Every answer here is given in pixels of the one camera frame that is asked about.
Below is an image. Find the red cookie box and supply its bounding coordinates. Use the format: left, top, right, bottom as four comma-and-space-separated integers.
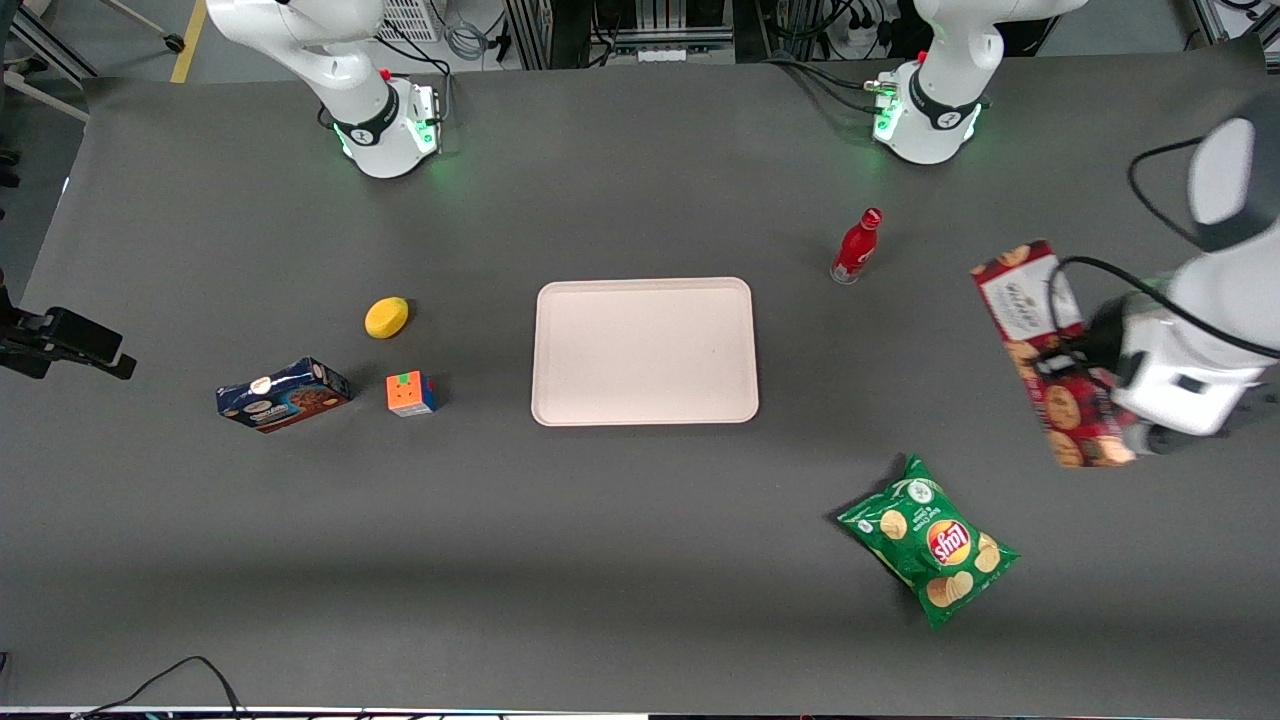
971, 239, 1138, 470

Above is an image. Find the blue cookie box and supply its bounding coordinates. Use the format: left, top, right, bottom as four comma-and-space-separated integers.
216, 357, 352, 434

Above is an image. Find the beige plastic tray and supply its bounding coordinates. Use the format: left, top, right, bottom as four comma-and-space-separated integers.
531, 277, 760, 428

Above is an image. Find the white perforated box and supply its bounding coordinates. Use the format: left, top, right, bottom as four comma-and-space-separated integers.
377, 0, 442, 44

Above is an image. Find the green chips bag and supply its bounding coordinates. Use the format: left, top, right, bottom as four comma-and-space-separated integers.
837, 453, 1021, 630

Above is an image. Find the red drink bottle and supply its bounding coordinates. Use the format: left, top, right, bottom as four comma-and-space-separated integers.
830, 207, 884, 286

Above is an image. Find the yellow lemon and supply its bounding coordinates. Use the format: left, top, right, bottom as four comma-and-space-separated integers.
364, 296, 410, 340

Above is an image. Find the colourful puzzle cube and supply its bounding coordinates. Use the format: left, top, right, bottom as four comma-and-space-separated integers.
386, 371, 439, 418

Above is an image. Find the black equipment rack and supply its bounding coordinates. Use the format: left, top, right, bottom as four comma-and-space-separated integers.
503, 0, 738, 71

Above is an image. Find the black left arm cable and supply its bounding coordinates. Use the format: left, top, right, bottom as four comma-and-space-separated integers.
1044, 136, 1280, 363

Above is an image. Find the black cable at table edge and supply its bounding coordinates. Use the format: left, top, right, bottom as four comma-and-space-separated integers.
72, 655, 247, 720

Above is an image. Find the black base cable bundle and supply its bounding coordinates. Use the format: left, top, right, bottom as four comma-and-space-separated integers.
765, 55, 883, 114

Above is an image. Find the grey coiled cable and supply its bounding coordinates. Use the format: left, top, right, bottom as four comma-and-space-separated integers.
440, 18, 493, 63

